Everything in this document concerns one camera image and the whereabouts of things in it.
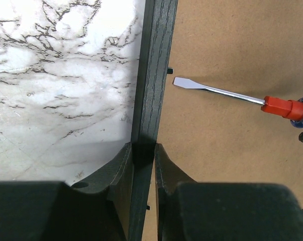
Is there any black picture frame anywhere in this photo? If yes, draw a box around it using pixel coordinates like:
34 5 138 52
127 0 303 241

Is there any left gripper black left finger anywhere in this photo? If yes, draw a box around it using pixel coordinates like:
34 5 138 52
0 143 134 240

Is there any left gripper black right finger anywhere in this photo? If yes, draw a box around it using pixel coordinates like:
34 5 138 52
155 144 303 240

